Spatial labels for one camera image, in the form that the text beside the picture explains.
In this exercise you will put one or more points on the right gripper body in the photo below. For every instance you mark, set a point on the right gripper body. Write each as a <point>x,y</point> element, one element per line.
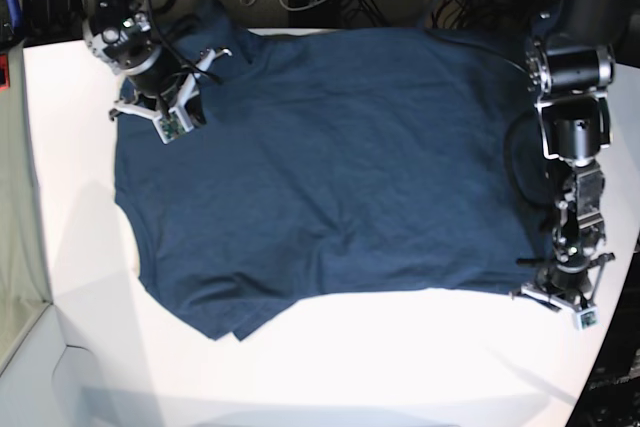
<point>165,87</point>

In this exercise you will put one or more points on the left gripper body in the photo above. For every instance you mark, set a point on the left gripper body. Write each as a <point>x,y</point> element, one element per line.
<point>569,286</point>

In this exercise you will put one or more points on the dark blue t-shirt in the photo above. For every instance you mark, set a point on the dark blue t-shirt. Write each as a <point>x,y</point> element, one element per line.
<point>353,161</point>

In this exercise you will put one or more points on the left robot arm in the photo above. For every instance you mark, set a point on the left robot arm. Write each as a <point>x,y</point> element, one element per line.
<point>571,62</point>

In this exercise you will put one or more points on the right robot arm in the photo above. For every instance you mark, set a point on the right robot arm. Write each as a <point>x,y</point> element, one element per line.
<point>124,34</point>

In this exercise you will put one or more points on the red box at edge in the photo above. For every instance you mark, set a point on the red box at edge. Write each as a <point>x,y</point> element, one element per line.
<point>4,72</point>

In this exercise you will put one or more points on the green curtain panel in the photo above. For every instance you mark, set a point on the green curtain panel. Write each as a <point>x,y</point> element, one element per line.
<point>25,285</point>

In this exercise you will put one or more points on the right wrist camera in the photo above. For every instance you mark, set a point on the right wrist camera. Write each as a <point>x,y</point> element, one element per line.
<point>172,128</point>

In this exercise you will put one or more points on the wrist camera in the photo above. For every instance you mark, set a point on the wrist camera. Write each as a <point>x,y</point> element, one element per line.
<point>172,128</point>
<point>586,318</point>

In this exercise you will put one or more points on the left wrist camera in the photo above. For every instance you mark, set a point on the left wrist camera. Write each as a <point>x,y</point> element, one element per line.
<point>586,318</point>

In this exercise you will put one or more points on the blue handled tool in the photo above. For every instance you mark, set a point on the blue handled tool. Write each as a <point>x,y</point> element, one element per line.
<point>15,14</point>

